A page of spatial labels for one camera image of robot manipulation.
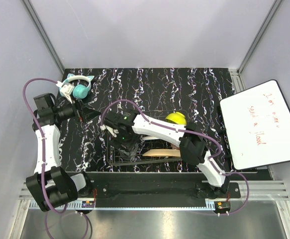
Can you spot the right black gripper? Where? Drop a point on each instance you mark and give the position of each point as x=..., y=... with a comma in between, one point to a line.
x=118, y=143

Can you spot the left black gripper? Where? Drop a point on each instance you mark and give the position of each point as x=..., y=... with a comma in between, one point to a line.
x=83, y=112

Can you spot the wire dish rack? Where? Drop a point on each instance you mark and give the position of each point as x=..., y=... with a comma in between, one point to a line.
x=134, y=159

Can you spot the yellow-green bowl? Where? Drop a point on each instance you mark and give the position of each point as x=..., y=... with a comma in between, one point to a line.
x=177, y=118

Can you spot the orange floral plate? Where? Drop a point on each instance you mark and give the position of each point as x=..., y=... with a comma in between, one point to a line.
x=163, y=153

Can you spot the white watermelon pattern plate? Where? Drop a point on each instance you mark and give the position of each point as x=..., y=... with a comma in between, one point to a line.
x=146, y=138

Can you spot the clear glass cup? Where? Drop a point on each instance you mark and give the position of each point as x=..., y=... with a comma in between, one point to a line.
x=131, y=154

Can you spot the red patterned bowl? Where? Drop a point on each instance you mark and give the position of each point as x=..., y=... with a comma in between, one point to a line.
x=175, y=147

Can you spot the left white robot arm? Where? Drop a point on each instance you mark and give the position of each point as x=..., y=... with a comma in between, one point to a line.
x=50, y=186

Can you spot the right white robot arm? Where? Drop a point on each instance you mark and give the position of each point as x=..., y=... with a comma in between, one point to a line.
x=194, y=151

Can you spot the teal cat-ear headphones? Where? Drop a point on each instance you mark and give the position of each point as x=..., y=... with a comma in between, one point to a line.
x=81, y=90

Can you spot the black marble pattern mat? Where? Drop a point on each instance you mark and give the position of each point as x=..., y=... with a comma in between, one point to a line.
x=195, y=92

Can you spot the white dry-erase board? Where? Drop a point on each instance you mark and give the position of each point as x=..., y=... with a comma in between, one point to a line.
x=257, y=124

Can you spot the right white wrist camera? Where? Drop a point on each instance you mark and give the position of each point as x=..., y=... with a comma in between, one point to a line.
x=113, y=132

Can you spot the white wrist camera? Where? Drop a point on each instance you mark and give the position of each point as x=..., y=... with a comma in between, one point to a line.
x=113, y=132
x=65, y=90

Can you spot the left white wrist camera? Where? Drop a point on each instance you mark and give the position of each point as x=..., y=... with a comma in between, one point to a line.
x=65, y=90

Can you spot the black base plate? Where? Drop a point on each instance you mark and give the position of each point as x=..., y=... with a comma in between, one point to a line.
x=109, y=184

